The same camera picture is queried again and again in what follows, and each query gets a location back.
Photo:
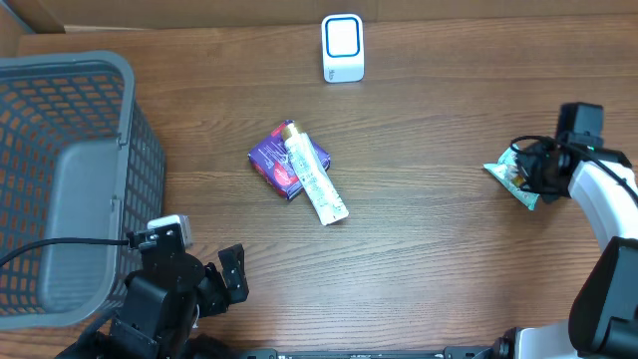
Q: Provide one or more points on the white tube gold cap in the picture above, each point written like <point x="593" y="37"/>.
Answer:
<point x="314" y="177"/>

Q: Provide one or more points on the light blue plastic packet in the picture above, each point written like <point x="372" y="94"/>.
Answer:
<point x="506" y="172"/>

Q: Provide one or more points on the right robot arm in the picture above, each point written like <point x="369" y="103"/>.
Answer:
<point x="602" y="322"/>

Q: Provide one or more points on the purple red packet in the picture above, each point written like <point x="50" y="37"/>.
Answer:
<point x="284" y="158"/>

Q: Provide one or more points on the grey plastic basket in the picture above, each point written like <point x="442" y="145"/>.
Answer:
<point x="80" y="168"/>

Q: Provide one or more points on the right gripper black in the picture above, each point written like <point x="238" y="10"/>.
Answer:
<point x="536" y="167"/>

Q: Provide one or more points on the white barcode scanner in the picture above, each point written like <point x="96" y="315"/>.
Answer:
<point x="343" y="51"/>

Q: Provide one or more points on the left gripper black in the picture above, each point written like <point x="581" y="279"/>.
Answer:
<point x="214" y="287"/>

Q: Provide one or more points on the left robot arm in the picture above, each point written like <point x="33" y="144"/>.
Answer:
<point x="164" y="299"/>

